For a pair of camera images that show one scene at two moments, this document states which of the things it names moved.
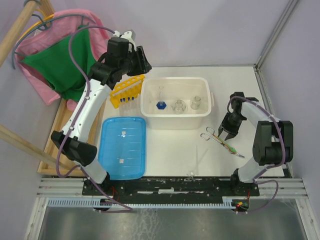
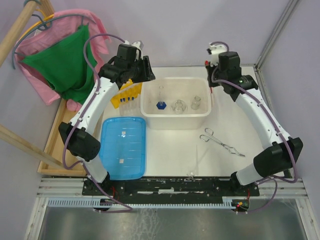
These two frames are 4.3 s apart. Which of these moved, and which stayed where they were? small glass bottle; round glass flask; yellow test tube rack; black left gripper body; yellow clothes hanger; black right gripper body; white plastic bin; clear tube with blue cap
Moved: black left gripper body; black right gripper body
Stayed: small glass bottle; yellow clothes hanger; yellow test tube rack; round glass flask; white plastic bin; clear tube with blue cap
